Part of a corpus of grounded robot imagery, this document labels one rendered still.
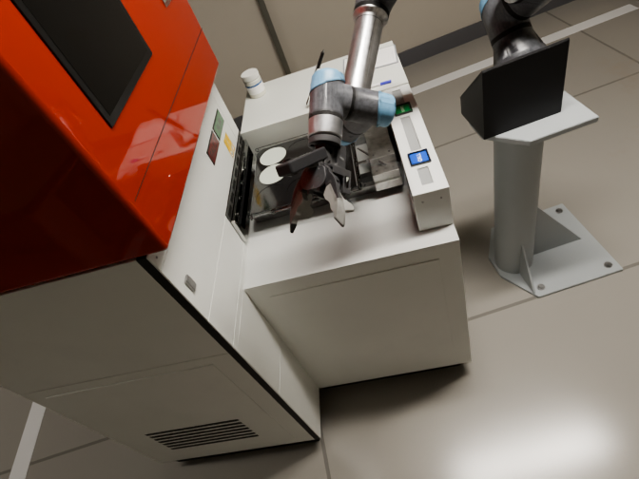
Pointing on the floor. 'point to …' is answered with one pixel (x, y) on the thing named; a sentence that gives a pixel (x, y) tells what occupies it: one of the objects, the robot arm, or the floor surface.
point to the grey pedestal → (569, 240)
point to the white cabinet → (374, 316)
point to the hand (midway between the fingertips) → (313, 230)
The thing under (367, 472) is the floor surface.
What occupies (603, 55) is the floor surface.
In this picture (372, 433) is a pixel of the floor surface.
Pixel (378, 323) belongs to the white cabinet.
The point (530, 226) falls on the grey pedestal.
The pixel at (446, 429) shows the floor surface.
